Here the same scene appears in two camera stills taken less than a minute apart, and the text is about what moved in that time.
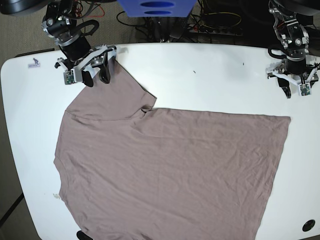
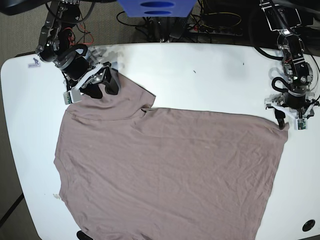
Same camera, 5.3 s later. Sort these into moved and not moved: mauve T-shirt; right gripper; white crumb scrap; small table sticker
Moved: right gripper
Not moved: mauve T-shirt; small table sticker; white crumb scrap
